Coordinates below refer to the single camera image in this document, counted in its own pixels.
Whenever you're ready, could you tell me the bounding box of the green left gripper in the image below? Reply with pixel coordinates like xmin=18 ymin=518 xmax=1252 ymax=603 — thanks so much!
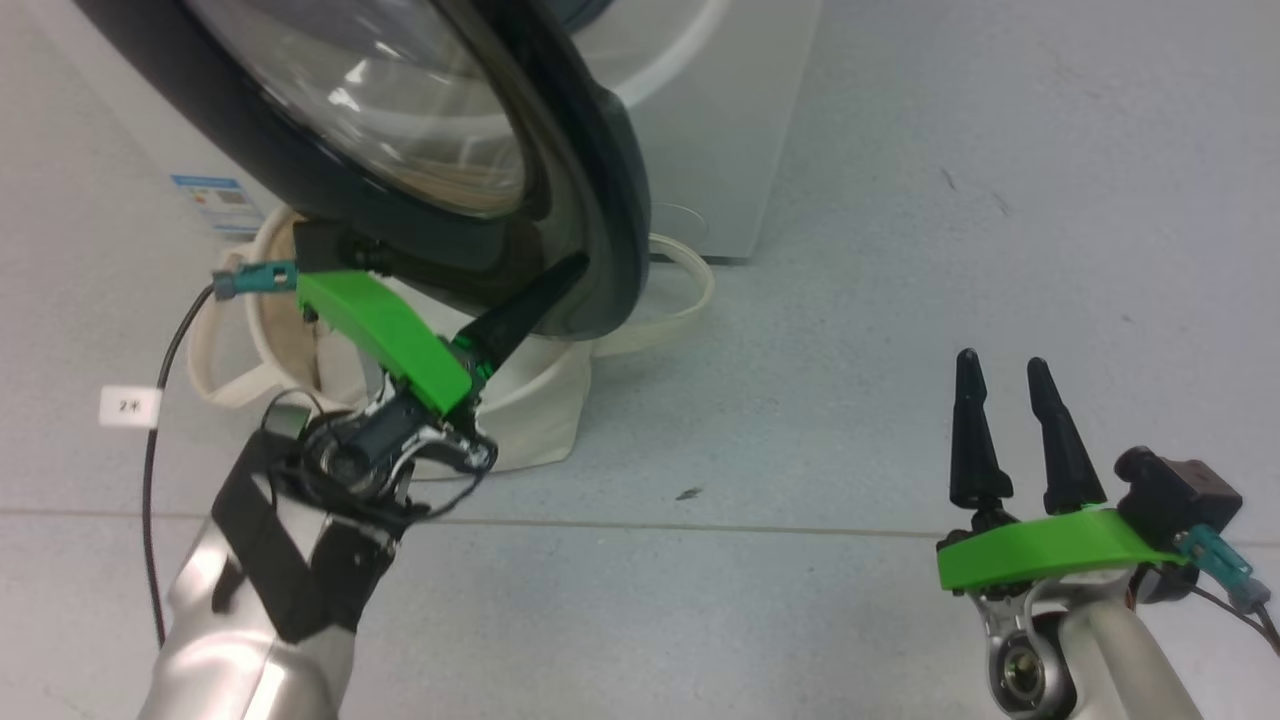
xmin=296 ymin=253 xmax=591 ymax=501

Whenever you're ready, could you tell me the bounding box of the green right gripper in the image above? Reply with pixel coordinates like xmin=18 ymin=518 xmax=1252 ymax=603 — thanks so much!
xmin=937 ymin=348 xmax=1196 ymax=716

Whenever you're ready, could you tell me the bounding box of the washing machine door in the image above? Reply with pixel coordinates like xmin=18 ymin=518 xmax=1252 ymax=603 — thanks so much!
xmin=72 ymin=0 xmax=653 ymax=341

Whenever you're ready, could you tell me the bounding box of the white front-load washing machine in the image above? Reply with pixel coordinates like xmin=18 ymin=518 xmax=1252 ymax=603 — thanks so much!
xmin=20 ymin=0 xmax=823 ymax=263

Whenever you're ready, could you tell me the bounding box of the cream canvas laundry basket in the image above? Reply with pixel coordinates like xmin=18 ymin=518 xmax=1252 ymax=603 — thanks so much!
xmin=186 ymin=205 xmax=717 ymax=475

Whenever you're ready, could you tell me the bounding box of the round white filter cover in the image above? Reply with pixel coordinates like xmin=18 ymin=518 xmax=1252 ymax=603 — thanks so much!
xmin=650 ymin=203 xmax=711 ymax=246

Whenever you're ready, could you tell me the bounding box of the blue energy label sticker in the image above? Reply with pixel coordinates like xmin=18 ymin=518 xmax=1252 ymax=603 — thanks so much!
xmin=170 ymin=175 xmax=263 ymax=237

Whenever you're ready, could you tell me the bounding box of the teal cable connector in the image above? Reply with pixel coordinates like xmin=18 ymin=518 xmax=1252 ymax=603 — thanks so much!
xmin=1178 ymin=524 xmax=1271 ymax=611
xmin=212 ymin=260 xmax=299 ymax=299

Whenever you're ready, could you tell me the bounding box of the thin black cable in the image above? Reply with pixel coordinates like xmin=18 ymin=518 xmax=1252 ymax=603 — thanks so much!
xmin=143 ymin=283 xmax=219 ymax=649

